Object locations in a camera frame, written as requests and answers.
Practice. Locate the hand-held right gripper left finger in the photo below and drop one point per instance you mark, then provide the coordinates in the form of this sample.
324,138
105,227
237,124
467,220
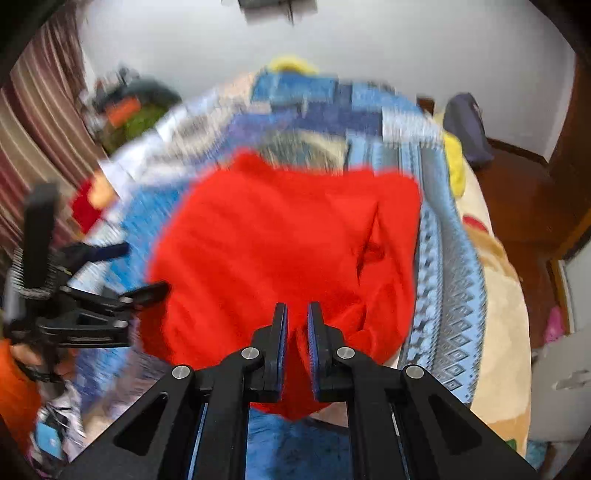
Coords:
282,332

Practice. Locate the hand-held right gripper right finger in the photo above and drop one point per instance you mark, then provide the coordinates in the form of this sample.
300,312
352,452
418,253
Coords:
314,332

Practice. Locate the orange item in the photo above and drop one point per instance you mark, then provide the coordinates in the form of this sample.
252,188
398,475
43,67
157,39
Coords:
122,111

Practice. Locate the blue patchwork blanket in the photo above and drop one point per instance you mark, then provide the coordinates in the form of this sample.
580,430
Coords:
323,106

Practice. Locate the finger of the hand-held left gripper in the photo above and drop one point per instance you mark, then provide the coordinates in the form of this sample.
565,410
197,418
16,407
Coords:
147,291
111,251

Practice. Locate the red zip jacket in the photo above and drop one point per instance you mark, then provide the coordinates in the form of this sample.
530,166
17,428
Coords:
258,240

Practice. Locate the pink toy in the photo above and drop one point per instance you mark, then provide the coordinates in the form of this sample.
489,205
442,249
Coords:
554,325

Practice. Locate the white box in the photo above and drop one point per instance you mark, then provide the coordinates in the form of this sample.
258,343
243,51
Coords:
558,383

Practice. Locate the dark wall fixture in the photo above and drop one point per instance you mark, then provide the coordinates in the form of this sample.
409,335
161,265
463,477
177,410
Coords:
268,7

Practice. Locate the yellow cloth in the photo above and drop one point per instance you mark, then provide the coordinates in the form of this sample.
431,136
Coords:
291,64
455,161

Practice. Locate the printed plastic bag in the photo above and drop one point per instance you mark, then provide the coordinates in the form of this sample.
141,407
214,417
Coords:
57,429

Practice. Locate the brown wooden door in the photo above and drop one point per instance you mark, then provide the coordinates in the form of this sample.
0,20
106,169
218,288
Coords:
570,161

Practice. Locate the dark blue bag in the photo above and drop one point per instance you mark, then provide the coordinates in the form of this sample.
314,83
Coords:
468,129

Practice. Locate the brown striped curtain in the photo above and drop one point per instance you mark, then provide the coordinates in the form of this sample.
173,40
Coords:
41,115

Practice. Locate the grey clutter pile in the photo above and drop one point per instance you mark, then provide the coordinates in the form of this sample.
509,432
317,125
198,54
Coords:
104,87

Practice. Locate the red and yellow garment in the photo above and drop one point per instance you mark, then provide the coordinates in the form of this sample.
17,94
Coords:
90,203

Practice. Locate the beige printed bed sheet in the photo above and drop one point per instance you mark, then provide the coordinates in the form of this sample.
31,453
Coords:
498,323

